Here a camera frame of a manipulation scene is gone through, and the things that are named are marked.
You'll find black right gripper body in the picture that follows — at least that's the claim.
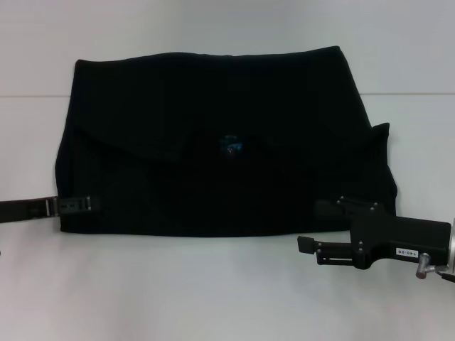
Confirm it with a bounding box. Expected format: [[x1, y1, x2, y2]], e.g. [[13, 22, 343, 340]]
[[349, 212, 453, 270]]

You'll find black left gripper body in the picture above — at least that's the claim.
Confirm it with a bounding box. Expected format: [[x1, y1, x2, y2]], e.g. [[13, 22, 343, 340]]
[[0, 200, 50, 223]]

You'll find black shirt with FREE print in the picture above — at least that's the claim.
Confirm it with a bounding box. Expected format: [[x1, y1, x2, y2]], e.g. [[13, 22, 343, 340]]
[[55, 45, 398, 237]]

